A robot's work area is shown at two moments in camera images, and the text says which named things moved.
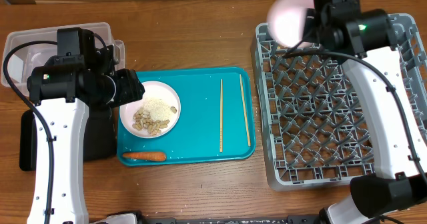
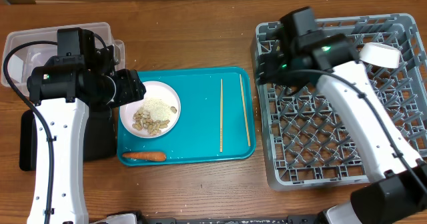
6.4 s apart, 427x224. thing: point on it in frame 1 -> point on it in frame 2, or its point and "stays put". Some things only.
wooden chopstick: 221,140 stays put
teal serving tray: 217,121 stays put
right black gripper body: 316,33 -> 276,65
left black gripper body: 127,88 stays put
